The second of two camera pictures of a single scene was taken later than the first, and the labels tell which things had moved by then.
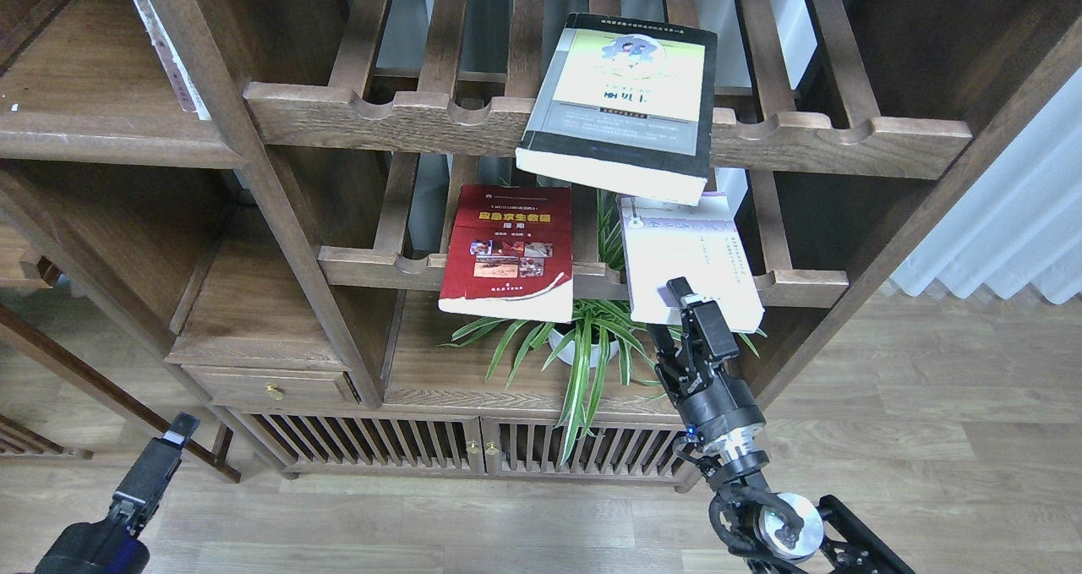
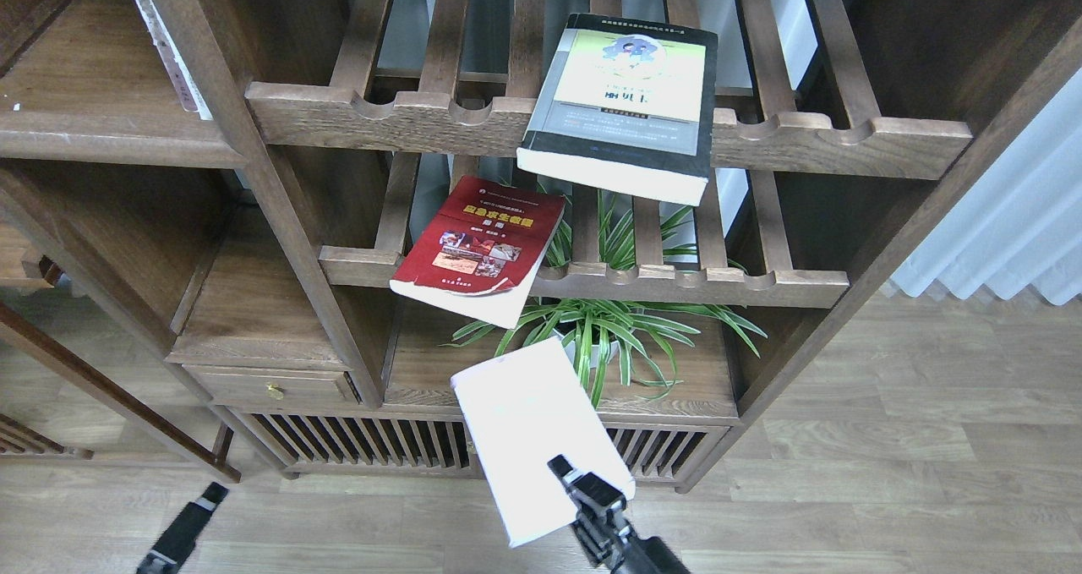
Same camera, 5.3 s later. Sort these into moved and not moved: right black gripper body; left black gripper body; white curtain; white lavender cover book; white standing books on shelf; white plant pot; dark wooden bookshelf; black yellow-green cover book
Moved: white lavender cover book; right black gripper body; left black gripper body
Not moved: black yellow-green cover book; dark wooden bookshelf; white standing books on shelf; white plant pot; white curtain
